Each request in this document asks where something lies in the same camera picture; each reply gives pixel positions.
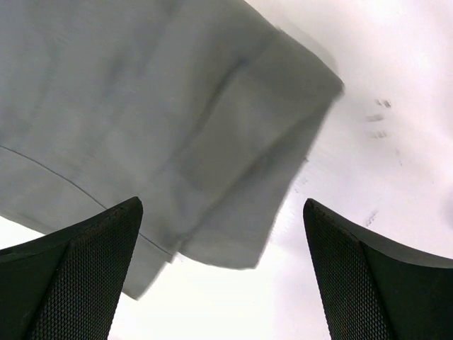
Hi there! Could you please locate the grey pleated skirt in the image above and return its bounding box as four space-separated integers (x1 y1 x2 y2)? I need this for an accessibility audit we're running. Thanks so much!
1 1 343 298

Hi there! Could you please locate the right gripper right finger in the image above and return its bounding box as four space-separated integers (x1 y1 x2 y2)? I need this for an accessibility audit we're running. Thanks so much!
303 198 452 340

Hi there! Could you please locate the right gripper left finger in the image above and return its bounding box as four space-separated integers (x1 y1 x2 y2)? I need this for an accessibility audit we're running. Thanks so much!
1 197 143 340

